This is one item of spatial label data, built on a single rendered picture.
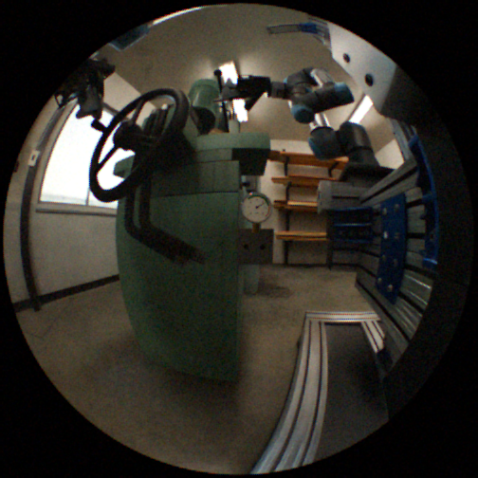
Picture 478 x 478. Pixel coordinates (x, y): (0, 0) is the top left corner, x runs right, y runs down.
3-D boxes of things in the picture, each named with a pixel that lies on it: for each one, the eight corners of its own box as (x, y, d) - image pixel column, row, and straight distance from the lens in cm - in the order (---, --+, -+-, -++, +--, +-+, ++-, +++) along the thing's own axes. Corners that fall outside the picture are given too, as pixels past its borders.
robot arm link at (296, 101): (319, 102, 47) (310, 84, 56) (287, 116, 50) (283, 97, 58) (329, 119, 52) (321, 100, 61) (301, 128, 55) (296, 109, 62)
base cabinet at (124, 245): (144, 358, 84) (115, 204, 58) (186, 308, 120) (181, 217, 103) (236, 382, 70) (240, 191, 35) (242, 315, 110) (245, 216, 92)
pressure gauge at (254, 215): (240, 232, 27) (241, 192, 28) (241, 232, 31) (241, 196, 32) (272, 233, 28) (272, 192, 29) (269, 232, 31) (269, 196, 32)
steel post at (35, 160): (33, 309, 179) (100, 60, 268) (42, 306, 177) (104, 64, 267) (33, 314, 170) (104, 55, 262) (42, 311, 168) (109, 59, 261)
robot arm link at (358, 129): (373, 143, 58) (360, 116, 67) (340, 149, 58) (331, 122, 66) (375, 159, 69) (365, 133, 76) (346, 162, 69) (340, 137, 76)
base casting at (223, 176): (116, 204, 59) (119, 180, 61) (181, 217, 103) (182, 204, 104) (240, 192, 35) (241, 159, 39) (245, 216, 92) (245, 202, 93)
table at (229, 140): (94, 169, 64) (98, 155, 66) (140, 187, 80) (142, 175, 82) (278, 126, 34) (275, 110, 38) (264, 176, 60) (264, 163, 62)
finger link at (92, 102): (86, 129, 40) (72, 99, 42) (103, 118, 44) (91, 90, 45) (93, 122, 38) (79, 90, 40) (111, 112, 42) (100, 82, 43)
